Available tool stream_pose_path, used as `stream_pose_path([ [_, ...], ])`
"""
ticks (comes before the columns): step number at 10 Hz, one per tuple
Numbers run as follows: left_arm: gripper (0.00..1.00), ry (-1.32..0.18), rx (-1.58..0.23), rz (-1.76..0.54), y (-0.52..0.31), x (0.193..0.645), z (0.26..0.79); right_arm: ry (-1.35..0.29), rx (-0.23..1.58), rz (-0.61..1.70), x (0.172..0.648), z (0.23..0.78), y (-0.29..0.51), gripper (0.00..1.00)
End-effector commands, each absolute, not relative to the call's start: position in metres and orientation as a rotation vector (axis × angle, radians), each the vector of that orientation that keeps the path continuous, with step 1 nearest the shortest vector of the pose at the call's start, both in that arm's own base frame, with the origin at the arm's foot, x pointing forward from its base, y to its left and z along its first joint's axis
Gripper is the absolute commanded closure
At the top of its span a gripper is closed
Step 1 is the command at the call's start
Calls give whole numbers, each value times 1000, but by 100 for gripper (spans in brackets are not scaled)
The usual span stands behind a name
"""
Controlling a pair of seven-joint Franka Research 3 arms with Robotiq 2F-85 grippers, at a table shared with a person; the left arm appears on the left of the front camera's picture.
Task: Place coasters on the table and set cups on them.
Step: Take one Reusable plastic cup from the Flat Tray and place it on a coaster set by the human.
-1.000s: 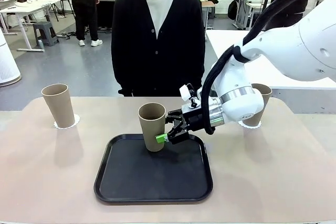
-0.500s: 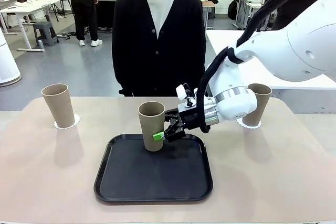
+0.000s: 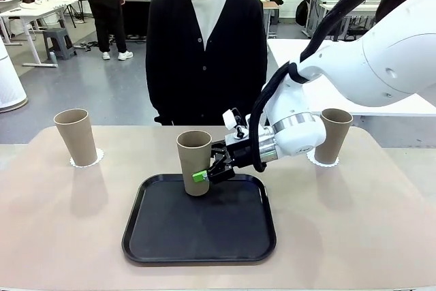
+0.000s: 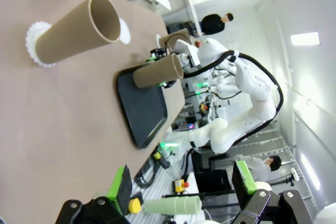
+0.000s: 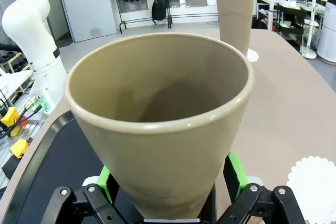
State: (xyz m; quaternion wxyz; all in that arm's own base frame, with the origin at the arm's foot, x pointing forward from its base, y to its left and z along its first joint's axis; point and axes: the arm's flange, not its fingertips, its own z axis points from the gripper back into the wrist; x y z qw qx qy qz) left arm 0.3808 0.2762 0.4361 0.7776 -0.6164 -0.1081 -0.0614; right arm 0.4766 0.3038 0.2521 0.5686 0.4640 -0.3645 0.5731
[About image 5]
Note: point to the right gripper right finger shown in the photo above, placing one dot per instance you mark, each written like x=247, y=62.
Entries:
x=236, y=179

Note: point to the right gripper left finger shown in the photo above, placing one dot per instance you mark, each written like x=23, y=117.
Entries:
x=103, y=180

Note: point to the tall beige cup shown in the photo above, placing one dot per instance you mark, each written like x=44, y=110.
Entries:
x=233, y=24
x=162, y=155

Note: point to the white scalloped paper coaster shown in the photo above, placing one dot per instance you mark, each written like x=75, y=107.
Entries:
x=312, y=182
x=252, y=55

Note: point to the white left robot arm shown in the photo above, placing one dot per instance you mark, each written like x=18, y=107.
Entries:
x=29, y=24

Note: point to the black plastic tray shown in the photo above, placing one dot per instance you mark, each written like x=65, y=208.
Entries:
x=52, y=176

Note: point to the grey slotted mounting plate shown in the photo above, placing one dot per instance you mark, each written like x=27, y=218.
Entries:
x=34, y=129

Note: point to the yellow control pendant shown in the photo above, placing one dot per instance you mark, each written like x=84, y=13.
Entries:
x=19, y=148

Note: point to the black flat device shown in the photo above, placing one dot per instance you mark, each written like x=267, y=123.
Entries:
x=10, y=167

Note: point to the yellow emergency stop red button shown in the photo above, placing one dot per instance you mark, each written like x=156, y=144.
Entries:
x=9, y=117

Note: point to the wooden shoe rack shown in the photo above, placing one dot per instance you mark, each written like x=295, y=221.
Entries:
x=13, y=62

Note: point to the black metal coat rack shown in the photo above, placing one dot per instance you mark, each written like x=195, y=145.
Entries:
x=169, y=22

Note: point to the white pole stand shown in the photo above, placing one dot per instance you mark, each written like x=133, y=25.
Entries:
x=312, y=24

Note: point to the white cylindrical air purifier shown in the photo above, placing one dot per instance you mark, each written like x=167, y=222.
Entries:
x=326, y=32

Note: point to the grey door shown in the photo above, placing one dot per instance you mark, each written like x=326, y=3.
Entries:
x=86, y=6

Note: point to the white desk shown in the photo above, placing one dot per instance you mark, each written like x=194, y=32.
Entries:
x=265, y=0

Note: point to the black backpack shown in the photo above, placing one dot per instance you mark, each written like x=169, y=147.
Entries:
x=158, y=7

